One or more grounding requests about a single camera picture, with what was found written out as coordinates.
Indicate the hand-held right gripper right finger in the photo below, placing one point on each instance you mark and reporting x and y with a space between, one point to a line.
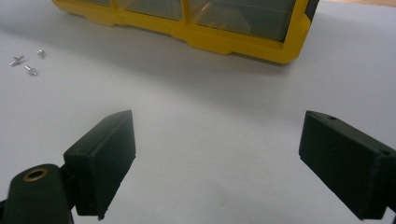
345 165

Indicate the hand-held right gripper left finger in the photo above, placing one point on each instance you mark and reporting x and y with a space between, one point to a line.
106 161

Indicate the small round-head silver screw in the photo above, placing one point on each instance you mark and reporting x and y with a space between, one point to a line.
41 53

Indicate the yellow drawer organizer cabinet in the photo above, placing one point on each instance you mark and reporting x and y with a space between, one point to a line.
218 40

